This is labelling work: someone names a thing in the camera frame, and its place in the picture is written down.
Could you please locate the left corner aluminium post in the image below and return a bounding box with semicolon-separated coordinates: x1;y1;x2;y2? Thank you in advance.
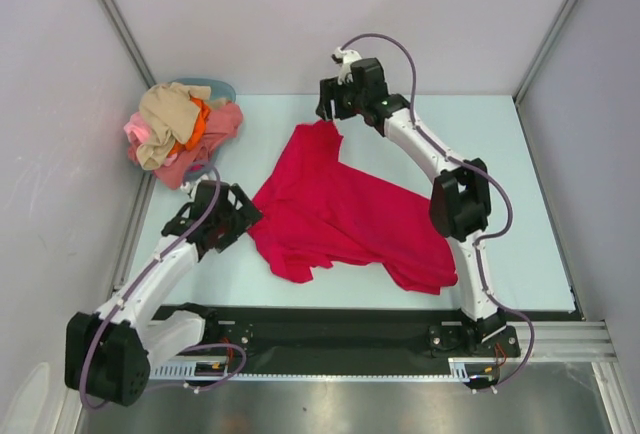
97;0;156;88

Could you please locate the blue plastic laundry basket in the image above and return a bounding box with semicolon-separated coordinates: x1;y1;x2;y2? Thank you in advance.
175;77;236;182

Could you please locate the salmon pink t-shirt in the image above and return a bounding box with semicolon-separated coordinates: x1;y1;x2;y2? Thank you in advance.
128;101;243;190

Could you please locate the aluminium extrusion rail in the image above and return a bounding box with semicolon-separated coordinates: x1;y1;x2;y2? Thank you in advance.
529;321;617;363

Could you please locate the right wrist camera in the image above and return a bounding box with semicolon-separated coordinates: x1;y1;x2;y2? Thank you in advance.
332;47;362;85

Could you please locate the magenta red t-shirt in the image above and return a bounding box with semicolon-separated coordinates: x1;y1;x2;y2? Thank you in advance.
249;121;458;295

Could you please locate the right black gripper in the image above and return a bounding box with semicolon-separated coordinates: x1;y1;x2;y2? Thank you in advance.
318;76;369;123

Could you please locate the orange t-shirt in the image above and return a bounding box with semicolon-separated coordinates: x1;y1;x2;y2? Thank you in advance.
165;96;211;165

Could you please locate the corner aluminium post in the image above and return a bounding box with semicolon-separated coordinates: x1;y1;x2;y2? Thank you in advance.
512;0;580;107
97;0;156;88

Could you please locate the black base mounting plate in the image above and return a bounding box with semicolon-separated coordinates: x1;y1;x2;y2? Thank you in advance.
187;306;521;365

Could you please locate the white slotted cable duct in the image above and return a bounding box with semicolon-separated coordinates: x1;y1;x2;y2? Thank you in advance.
149;353;497;385

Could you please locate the right corner aluminium post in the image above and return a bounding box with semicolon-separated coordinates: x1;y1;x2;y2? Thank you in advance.
512;0;580;107

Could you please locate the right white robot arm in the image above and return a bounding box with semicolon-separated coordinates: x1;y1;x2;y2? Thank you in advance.
316;49;507;357

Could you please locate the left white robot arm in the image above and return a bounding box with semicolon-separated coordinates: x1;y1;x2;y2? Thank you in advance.
64;180;262;410

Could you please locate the beige t-shirt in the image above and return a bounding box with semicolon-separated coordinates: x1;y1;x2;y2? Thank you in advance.
136;82;211;170

